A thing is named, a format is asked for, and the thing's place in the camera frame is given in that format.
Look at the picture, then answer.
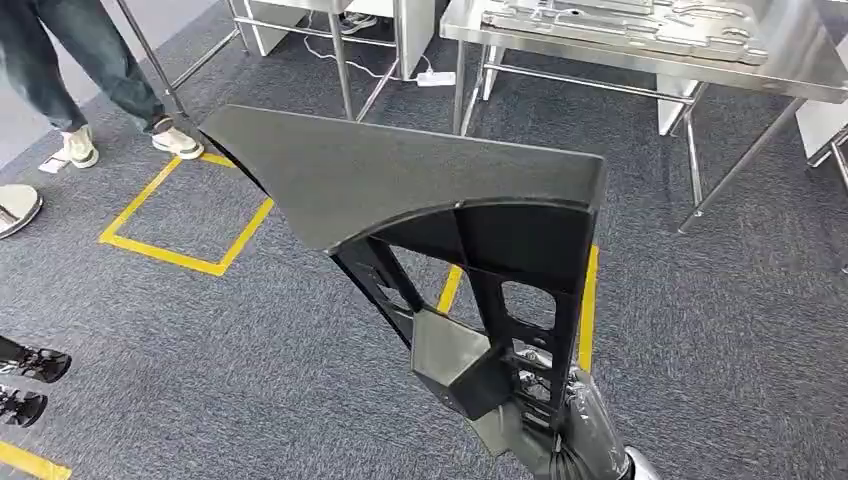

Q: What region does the yellow floor tape strip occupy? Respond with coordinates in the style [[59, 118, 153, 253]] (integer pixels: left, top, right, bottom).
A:
[[0, 440, 73, 480]]

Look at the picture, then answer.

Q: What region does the black ribbed plastic car part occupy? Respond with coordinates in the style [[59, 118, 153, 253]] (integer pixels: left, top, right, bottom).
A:
[[198, 103, 608, 435]]

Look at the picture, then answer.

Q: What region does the person's pale shoe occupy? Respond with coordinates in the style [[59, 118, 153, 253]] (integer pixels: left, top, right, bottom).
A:
[[0, 184, 45, 240]]

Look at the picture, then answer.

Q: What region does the person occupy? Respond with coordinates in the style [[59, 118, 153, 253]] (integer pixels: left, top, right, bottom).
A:
[[0, 0, 207, 170]]

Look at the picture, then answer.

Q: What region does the person's grey sneaker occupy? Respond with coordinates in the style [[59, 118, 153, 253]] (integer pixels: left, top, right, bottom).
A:
[[339, 11, 380, 36]]

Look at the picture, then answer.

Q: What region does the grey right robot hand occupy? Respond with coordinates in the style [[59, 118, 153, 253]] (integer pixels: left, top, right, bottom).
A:
[[466, 349, 632, 480]]

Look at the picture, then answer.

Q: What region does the yellow floor tape outline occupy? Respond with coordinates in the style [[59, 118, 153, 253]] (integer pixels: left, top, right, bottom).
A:
[[435, 243, 601, 374], [98, 152, 276, 278]]

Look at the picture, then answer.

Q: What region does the white paper scrap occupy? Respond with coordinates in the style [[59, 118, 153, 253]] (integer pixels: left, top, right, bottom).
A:
[[37, 148, 72, 176]]

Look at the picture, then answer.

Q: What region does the white power cable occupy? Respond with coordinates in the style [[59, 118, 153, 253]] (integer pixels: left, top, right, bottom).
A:
[[303, 34, 433, 82]]

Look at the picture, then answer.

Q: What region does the slanted steel pole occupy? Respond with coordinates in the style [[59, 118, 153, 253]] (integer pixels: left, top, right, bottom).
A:
[[115, 0, 191, 119]]

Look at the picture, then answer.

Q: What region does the tray of metal parts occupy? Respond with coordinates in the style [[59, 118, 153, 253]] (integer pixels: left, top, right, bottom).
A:
[[482, 0, 771, 66]]

